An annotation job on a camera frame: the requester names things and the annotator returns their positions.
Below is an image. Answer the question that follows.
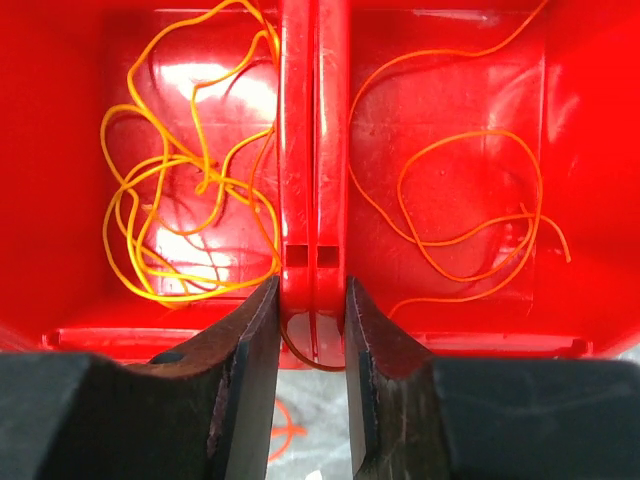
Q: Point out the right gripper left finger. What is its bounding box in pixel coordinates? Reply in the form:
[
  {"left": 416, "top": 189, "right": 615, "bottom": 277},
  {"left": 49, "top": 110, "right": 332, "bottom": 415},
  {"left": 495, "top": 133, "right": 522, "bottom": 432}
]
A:
[{"left": 1, "top": 277, "right": 280, "bottom": 479}]

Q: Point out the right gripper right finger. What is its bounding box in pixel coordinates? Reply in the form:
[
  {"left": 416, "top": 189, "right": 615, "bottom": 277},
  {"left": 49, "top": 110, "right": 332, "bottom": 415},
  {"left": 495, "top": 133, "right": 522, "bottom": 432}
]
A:
[{"left": 344, "top": 278, "right": 639, "bottom": 479}]

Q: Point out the yellow cable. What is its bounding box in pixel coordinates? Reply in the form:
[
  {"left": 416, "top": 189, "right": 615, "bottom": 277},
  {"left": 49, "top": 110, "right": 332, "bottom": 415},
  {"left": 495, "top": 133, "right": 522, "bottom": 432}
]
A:
[{"left": 99, "top": 0, "right": 284, "bottom": 309}]

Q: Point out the red three-compartment bin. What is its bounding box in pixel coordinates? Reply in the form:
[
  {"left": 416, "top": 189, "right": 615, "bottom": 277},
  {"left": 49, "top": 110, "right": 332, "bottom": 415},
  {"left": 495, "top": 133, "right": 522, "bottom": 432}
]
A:
[{"left": 1, "top": 1, "right": 639, "bottom": 369}]

